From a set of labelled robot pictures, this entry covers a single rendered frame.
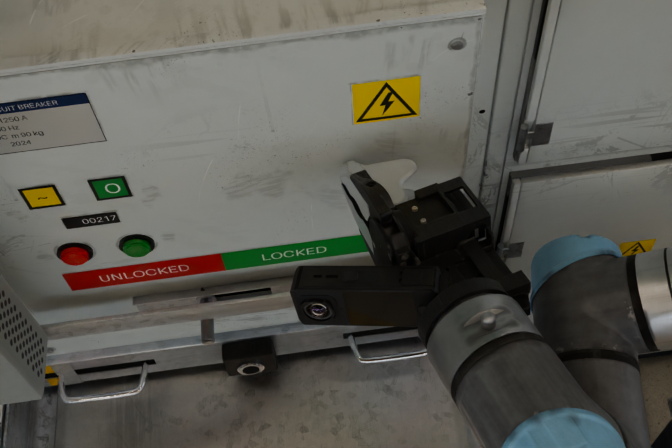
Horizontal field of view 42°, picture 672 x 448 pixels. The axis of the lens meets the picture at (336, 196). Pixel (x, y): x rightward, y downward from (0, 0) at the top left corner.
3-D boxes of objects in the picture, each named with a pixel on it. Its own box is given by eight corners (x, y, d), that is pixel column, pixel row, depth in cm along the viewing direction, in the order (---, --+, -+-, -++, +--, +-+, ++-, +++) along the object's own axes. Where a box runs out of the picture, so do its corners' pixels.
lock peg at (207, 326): (220, 346, 92) (214, 330, 89) (199, 349, 92) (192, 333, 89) (217, 294, 96) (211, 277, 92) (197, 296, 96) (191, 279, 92)
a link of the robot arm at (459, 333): (452, 423, 61) (446, 351, 55) (424, 374, 64) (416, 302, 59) (547, 383, 62) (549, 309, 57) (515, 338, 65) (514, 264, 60)
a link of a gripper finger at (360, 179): (372, 197, 74) (415, 262, 68) (353, 204, 74) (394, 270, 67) (366, 155, 71) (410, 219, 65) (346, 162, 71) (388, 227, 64)
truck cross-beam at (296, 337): (470, 329, 107) (474, 307, 102) (32, 389, 105) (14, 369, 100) (462, 294, 109) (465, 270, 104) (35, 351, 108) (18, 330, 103)
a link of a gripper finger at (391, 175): (394, 149, 78) (439, 210, 71) (333, 170, 77) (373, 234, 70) (391, 121, 76) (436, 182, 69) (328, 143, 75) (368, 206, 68)
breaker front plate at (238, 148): (449, 315, 103) (484, 25, 64) (43, 369, 102) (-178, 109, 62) (447, 305, 104) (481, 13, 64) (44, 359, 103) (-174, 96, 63)
